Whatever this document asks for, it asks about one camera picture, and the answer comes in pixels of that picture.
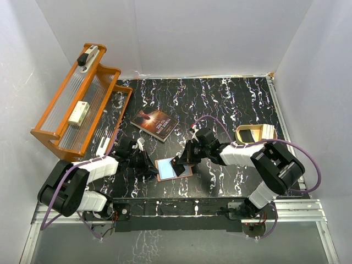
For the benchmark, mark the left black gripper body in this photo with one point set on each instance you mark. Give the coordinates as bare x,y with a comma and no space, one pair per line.
136,160

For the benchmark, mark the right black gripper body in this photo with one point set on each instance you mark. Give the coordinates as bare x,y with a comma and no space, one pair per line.
198,152

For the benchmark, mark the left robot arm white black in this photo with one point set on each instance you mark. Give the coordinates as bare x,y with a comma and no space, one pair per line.
65,189

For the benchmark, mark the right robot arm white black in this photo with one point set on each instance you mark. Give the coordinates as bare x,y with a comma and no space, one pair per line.
278,168

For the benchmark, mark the stack of credit cards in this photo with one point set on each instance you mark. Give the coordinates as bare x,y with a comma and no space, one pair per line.
268,132

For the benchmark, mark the dark paperback book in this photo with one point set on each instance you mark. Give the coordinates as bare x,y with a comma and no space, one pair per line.
155,122

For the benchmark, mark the beige oval tray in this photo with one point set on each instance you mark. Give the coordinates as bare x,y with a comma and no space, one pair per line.
247,134

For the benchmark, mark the orange wooden shelf rack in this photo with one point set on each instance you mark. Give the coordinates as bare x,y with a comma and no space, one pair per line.
96,86

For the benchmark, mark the small white green box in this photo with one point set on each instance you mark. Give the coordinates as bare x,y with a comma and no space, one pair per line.
79,113

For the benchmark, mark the black white stapler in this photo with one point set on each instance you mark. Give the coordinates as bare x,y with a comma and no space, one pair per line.
86,59

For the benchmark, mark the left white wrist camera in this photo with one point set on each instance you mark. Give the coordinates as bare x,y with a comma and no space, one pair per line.
140,143

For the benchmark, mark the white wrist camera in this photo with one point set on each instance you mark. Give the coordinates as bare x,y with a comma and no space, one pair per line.
193,131
140,143

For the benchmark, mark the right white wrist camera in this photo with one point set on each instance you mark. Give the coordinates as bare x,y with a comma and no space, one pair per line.
193,131

